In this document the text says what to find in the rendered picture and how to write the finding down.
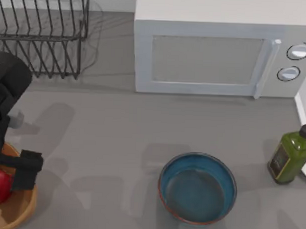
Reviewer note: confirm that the wooden bowl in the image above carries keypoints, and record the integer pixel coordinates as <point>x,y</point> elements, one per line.
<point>19,210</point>

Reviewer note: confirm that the microwave oven door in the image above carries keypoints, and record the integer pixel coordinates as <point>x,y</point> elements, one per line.
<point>145,56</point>

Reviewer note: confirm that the blue bowl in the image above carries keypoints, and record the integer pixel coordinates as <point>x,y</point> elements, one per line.
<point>196,194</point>

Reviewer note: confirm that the pale microwave oven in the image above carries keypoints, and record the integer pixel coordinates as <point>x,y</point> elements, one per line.
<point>197,10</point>

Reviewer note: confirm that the green bottle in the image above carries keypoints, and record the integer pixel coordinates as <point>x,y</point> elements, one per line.
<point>288,159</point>

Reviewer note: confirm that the small microwave knob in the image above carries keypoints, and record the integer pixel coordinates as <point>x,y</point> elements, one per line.
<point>288,73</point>

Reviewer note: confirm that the large microwave knob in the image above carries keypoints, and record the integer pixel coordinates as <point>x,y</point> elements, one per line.
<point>298,51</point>

